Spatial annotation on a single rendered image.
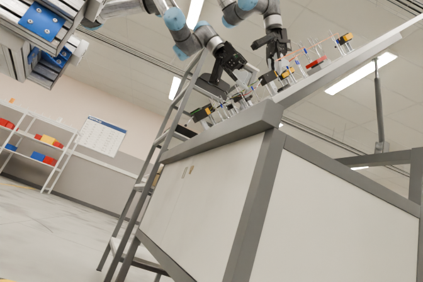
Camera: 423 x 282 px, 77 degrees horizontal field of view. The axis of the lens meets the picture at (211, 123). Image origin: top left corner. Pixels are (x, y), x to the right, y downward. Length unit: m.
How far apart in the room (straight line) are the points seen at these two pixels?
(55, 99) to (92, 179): 2.66
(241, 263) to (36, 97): 9.07
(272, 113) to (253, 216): 0.25
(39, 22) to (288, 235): 0.87
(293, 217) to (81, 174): 8.05
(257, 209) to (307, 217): 0.14
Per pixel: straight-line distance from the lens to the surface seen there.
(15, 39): 1.02
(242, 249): 0.62
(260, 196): 0.63
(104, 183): 8.41
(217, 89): 2.17
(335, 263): 0.78
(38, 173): 8.82
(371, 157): 1.22
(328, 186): 0.77
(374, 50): 1.36
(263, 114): 0.66
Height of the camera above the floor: 0.52
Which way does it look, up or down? 21 degrees up
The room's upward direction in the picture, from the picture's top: 20 degrees clockwise
